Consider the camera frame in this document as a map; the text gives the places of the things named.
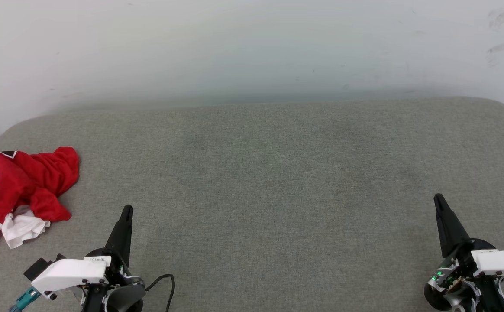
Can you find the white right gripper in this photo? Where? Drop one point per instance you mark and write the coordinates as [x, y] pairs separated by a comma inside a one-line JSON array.
[[499, 262]]

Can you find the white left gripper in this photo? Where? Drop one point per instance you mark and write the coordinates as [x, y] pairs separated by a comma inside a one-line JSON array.
[[70, 273]]

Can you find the red basketball jersey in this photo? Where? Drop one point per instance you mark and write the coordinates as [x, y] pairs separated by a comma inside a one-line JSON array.
[[31, 182]]

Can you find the grey fabric sofa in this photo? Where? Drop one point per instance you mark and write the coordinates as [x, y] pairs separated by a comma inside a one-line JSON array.
[[256, 195]]

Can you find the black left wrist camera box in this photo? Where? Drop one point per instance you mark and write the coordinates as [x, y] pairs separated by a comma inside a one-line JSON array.
[[40, 268]]

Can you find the teal left camera connector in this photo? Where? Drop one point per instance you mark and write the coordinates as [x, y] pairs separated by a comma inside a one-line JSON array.
[[27, 298]]

